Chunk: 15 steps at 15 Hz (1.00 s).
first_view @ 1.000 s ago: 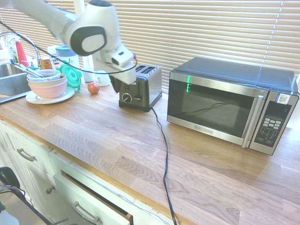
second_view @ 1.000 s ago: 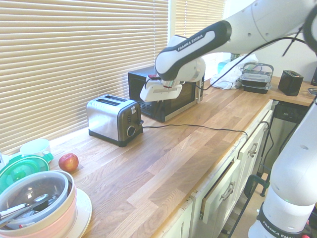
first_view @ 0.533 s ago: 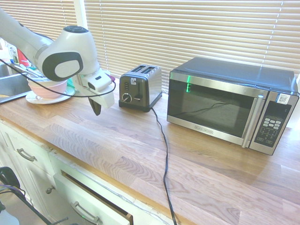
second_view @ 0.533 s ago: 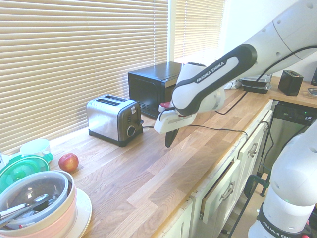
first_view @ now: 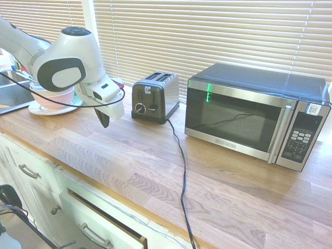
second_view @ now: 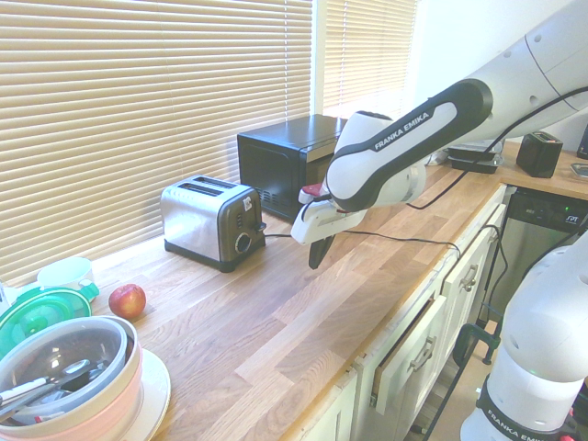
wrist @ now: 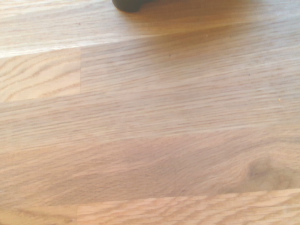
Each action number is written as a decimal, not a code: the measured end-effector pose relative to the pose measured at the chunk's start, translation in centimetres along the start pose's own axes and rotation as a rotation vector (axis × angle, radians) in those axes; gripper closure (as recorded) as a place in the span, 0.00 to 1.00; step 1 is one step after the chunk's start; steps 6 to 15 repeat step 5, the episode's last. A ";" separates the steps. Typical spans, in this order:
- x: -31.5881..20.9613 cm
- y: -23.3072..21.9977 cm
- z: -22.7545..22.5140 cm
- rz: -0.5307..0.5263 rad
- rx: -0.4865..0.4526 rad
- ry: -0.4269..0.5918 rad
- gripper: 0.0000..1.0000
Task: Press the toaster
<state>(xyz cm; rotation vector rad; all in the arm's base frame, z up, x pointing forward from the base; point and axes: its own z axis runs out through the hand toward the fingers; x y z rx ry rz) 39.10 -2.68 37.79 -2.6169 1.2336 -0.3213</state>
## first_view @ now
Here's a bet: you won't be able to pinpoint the black toaster power cable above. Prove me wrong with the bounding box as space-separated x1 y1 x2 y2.
167 118 197 249

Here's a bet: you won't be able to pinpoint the metal utensils in bowl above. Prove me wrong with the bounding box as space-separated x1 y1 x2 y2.
15 71 34 81

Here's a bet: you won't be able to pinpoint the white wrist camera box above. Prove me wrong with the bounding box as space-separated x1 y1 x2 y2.
86 76 125 104

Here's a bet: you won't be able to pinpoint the stainless steel two-slot toaster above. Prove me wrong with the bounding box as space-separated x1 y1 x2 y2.
131 71 181 126

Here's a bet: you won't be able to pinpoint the white open drawer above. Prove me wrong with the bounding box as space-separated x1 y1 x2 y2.
59 188 148 249

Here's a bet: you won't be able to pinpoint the metal cabinet door handle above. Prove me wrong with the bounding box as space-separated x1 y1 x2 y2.
18 163 42 179

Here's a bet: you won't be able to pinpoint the wide beige window blind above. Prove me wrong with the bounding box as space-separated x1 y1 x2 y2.
93 0 332 91

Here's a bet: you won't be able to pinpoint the pink bowl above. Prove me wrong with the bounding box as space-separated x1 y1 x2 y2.
31 87 76 111

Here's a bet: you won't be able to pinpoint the black steel microwave oven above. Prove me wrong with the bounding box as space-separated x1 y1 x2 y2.
184 63 332 173

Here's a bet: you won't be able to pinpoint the black cable bundle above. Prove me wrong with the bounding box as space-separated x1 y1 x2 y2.
0 183 76 249

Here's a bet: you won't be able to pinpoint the narrow beige window blind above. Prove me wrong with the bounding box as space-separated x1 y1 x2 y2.
0 0 87 45

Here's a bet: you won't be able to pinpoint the stainless steel sink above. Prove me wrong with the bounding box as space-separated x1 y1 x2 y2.
0 70 36 115

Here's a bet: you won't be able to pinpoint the white window frame post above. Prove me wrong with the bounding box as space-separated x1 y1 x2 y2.
81 0 103 68

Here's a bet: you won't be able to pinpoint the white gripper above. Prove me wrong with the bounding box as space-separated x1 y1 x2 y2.
77 77 126 129

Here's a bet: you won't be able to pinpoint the white dinner plate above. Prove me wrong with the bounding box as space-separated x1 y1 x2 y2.
27 99 85 116

